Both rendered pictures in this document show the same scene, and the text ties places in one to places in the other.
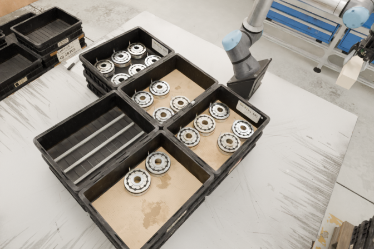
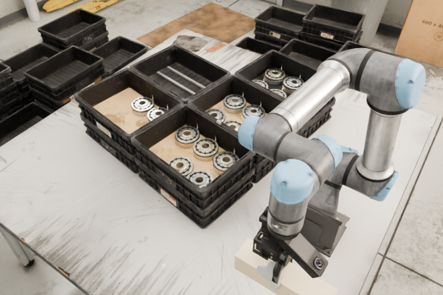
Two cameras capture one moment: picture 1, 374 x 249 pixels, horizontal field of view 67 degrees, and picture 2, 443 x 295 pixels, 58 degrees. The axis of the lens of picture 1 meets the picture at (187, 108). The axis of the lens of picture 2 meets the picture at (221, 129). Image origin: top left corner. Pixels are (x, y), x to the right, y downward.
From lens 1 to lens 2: 1.58 m
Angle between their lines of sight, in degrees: 63
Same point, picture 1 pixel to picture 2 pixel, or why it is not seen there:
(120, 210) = (121, 102)
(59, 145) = (182, 67)
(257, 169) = (168, 228)
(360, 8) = (254, 120)
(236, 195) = (136, 203)
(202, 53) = not seen: hidden behind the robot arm
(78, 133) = (195, 74)
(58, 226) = not seen: hidden behind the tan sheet
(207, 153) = (171, 154)
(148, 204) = (122, 116)
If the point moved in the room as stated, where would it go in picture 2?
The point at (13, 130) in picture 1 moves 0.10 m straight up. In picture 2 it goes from (211, 58) to (211, 44)
